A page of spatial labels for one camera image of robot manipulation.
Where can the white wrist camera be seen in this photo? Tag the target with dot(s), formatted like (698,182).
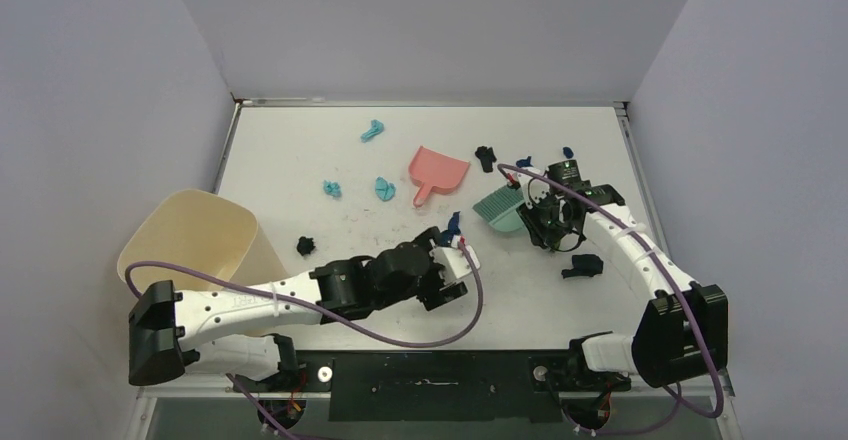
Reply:
(533,190)
(456,261)

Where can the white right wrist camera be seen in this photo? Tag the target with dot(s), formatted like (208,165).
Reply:
(533,190)

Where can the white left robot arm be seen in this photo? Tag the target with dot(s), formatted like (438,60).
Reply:
(229,328)

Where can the dark blue paper scrap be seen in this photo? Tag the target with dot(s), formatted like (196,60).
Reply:
(453,226)

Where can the black paper scrap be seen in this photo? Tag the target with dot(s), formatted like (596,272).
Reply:
(305,246)
(486,157)
(584,265)

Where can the small dark blue scrap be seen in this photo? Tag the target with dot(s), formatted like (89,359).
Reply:
(524,162)

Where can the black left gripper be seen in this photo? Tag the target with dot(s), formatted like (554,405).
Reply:
(436,291)

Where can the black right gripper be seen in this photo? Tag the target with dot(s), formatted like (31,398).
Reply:
(542,218)

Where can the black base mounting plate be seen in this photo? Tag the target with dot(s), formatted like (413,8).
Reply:
(374,386)

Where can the black paper scrap top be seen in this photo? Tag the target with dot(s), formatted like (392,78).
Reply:
(486,157)

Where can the teal paper scrap top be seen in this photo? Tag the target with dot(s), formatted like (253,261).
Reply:
(376,127)

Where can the teal paper scrap middle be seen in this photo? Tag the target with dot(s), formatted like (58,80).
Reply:
(384,189)

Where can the beige waste bin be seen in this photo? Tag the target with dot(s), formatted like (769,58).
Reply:
(206,233)

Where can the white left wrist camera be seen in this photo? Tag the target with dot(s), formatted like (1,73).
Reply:
(456,261)

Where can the teal paper scrap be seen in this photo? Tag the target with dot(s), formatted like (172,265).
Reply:
(376,127)
(384,189)
(332,189)

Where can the teal paper scrap left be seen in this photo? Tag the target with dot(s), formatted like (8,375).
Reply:
(332,189)

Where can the green hand brush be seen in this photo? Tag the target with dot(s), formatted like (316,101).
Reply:
(499,209)

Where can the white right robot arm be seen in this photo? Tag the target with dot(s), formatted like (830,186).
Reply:
(683,331)

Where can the pink plastic dustpan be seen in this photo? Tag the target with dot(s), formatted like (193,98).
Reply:
(435,173)

